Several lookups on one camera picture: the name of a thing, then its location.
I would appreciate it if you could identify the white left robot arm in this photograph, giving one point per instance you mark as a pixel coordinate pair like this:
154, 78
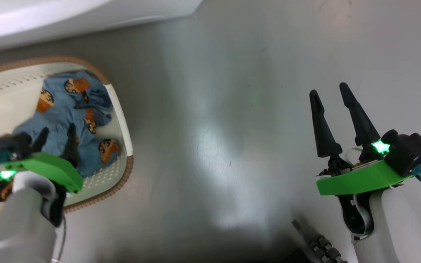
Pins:
20, 226

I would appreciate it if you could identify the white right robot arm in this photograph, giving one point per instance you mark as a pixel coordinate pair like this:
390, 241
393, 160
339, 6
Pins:
397, 226

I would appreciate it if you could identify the blue cartoon print garment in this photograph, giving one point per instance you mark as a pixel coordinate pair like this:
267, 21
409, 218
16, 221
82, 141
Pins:
64, 106

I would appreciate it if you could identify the cream perforated basket brown rim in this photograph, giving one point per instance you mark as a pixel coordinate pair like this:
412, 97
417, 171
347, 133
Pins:
2, 102

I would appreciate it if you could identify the white front-load washing machine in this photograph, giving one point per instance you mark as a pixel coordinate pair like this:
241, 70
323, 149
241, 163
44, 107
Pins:
49, 18

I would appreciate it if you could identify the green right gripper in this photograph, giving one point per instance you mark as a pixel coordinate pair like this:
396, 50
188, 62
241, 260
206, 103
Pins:
360, 177

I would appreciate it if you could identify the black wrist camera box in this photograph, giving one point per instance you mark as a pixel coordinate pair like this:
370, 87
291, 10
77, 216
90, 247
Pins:
11, 144
411, 151

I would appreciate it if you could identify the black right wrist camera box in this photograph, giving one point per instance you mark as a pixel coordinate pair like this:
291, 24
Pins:
411, 151

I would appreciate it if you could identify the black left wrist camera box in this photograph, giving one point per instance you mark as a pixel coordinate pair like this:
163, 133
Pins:
11, 144

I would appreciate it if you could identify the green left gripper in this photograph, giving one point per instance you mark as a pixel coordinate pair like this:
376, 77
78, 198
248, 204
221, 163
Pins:
49, 164

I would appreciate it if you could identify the grey ribbed robot conduit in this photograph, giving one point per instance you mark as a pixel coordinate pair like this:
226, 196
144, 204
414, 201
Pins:
322, 248

